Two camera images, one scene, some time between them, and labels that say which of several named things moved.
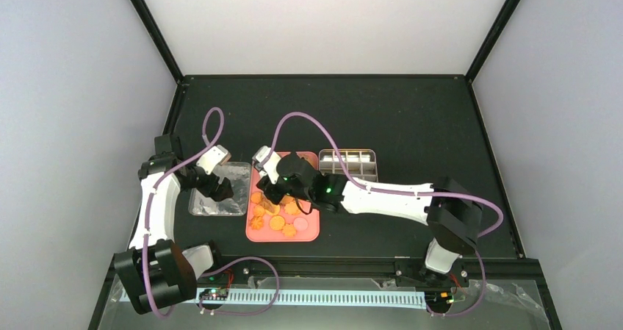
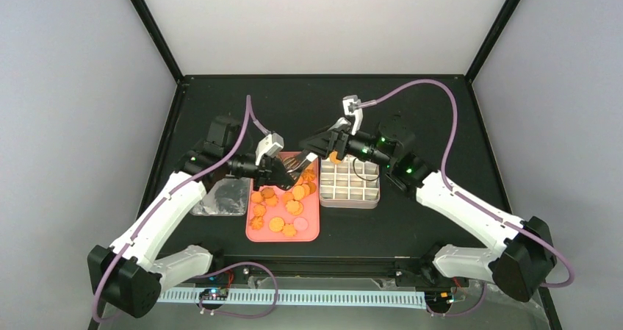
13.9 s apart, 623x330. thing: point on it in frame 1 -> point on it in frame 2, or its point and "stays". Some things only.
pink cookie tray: (290, 220) stays
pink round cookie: (300, 224) stays
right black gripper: (274, 196) -> (331, 137)
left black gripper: (217, 191) -> (266, 173)
